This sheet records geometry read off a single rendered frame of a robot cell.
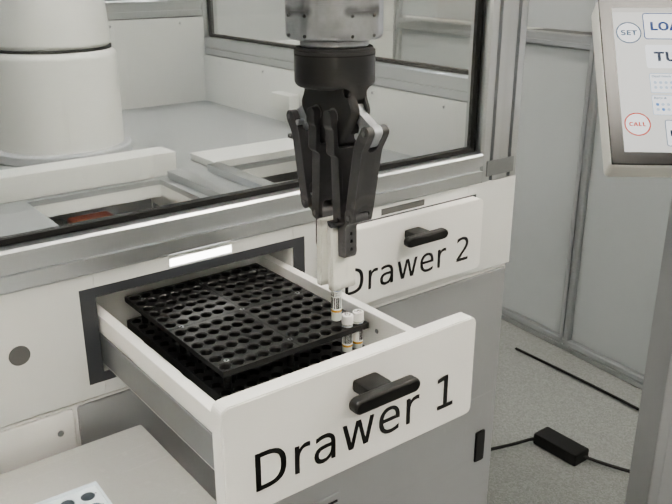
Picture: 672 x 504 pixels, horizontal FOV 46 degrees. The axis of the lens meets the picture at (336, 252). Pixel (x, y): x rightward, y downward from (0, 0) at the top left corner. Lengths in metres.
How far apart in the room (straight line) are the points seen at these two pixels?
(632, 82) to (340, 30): 0.77
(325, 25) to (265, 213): 0.33
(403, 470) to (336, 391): 0.62
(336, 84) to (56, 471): 0.49
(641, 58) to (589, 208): 1.30
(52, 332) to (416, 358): 0.38
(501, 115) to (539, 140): 1.56
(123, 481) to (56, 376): 0.14
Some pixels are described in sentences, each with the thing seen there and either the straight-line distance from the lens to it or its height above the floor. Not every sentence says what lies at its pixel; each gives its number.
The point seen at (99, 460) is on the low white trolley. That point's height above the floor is 0.76.
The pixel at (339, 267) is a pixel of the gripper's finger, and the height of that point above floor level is 0.97.
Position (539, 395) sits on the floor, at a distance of 2.56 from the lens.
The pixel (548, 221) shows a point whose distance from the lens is 2.79.
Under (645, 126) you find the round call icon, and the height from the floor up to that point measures 1.01.
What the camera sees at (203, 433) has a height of 0.87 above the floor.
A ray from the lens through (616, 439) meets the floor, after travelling 2.41.
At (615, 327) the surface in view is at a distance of 2.70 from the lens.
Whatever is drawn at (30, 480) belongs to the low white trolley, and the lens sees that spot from 0.90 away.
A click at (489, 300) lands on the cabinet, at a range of 1.31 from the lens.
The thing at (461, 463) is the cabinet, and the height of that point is 0.45.
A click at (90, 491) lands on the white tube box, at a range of 0.81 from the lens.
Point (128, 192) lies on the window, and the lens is 0.90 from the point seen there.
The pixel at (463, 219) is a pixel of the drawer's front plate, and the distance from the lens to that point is 1.18.
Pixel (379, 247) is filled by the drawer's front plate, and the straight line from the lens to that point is 1.07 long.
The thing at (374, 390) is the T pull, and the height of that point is 0.91.
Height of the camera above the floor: 1.26
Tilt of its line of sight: 20 degrees down
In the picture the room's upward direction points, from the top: straight up
